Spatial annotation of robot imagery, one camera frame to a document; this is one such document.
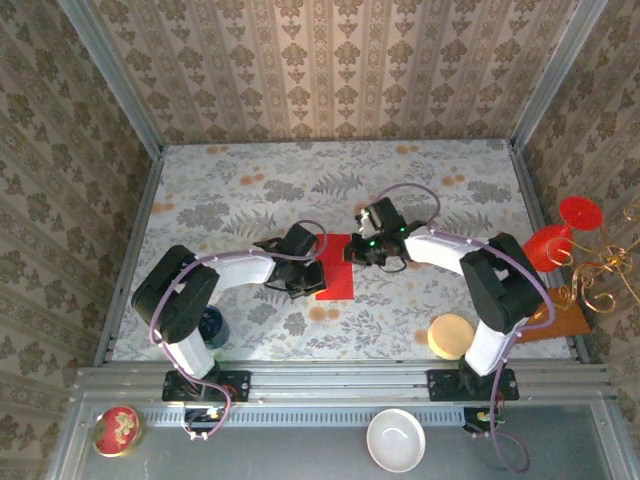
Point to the red paper sheet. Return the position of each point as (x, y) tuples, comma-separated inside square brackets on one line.
[(337, 280)]

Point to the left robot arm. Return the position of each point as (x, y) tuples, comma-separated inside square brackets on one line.
[(170, 300)]

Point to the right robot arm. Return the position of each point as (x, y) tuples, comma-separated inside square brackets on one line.
[(500, 285)]

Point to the floral patterned table cover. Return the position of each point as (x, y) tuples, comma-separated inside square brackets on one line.
[(350, 340)]

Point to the dark blue cup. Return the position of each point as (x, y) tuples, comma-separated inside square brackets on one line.
[(217, 327)]

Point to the round cork disc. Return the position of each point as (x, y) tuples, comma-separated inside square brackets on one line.
[(450, 335)]

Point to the black electronics board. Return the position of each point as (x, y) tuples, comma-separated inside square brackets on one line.
[(482, 417), (202, 416)]

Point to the red plastic goblet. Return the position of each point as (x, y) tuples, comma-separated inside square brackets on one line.
[(545, 245)]

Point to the white bowl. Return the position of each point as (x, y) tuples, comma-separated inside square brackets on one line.
[(395, 440)]

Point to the orange wooden board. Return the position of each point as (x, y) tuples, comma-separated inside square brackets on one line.
[(560, 320)]

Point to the red round gold-trimmed tin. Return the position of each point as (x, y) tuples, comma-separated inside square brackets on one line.
[(117, 431)]

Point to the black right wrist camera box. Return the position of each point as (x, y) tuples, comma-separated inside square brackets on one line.
[(382, 215)]

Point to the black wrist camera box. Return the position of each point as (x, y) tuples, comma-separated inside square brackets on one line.
[(382, 215), (297, 242)]

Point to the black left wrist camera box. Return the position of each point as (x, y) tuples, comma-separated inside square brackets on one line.
[(297, 242)]

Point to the aluminium frame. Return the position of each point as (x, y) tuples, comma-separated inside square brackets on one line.
[(325, 382)]

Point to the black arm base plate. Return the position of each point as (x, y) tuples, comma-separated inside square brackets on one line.
[(445, 385), (235, 387)]

